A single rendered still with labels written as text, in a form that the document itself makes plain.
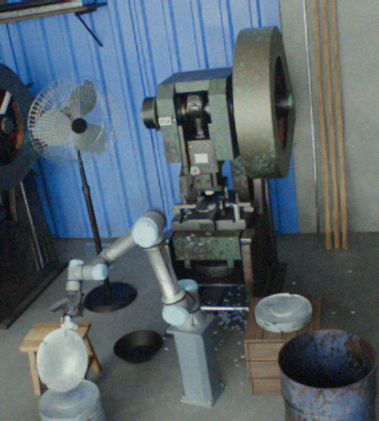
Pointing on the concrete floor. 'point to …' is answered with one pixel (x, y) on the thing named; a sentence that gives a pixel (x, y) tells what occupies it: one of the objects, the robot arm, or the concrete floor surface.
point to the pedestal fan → (54, 122)
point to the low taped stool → (43, 342)
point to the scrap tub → (328, 377)
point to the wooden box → (266, 346)
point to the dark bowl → (138, 346)
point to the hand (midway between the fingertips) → (64, 333)
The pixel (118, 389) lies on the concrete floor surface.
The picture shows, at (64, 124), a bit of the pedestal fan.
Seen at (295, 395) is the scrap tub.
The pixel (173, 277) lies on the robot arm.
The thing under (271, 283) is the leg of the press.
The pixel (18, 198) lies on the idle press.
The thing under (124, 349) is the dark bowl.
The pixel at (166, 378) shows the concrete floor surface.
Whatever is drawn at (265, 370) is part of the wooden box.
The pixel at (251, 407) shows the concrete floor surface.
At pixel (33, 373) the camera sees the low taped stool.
